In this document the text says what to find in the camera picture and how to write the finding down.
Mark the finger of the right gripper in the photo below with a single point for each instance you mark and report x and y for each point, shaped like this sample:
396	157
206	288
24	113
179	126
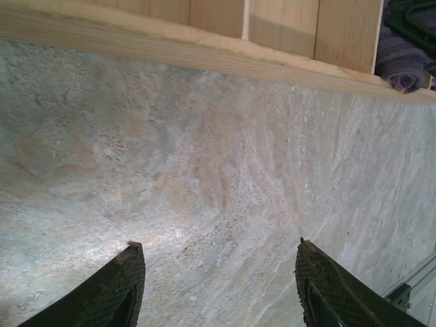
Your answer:
420	34

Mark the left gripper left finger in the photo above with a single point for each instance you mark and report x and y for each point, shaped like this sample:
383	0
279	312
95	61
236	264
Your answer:
112	293

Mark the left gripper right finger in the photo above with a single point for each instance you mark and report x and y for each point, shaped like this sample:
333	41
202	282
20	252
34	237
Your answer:
327	293

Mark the purple sock beige toe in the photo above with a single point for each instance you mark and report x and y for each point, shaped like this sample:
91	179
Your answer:
398	54

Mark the wooden compartment tray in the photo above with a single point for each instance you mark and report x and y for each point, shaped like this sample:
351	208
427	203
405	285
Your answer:
204	44

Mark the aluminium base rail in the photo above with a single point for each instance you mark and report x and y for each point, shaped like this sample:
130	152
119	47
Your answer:
419	282

